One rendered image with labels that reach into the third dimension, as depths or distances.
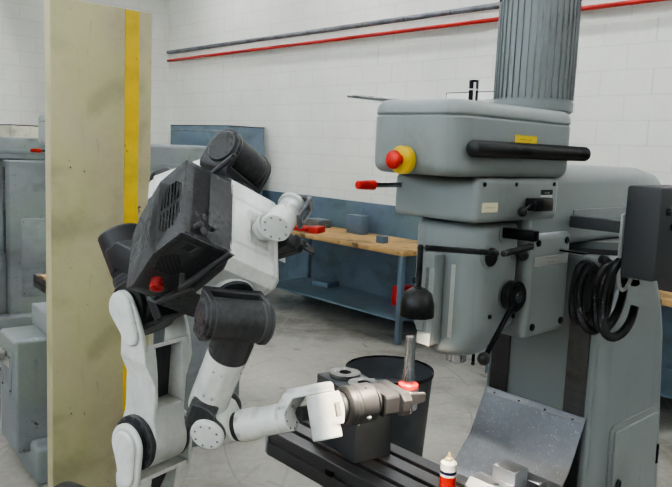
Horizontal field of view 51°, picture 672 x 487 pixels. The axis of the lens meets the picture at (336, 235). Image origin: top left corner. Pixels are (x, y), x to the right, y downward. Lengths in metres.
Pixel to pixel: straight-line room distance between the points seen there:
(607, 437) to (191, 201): 1.27
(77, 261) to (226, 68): 7.35
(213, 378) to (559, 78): 1.07
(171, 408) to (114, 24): 1.69
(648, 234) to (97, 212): 2.10
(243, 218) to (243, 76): 8.22
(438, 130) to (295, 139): 7.38
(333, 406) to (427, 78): 6.01
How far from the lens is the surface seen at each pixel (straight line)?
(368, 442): 2.00
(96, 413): 3.20
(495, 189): 1.58
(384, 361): 4.06
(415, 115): 1.52
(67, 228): 2.97
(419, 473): 1.98
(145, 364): 1.82
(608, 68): 6.29
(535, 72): 1.82
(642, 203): 1.70
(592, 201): 1.97
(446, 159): 1.47
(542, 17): 1.84
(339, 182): 8.19
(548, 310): 1.84
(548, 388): 2.08
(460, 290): 1.62
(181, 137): 9.72
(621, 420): 2.15
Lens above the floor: 1.78
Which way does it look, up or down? 7 degrees down
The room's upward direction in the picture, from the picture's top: 2 degrees clockwise
